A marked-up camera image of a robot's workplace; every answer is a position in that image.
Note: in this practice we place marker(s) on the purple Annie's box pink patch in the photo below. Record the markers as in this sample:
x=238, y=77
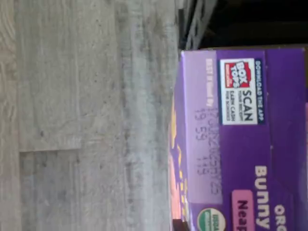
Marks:
x=306, y=168
x=240, y=149

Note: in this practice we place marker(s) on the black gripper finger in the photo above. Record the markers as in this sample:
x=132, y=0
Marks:
x=180, y=225

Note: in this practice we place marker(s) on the black metal shelf rack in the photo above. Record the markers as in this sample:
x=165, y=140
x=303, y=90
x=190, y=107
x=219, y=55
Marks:
x=199, y=24

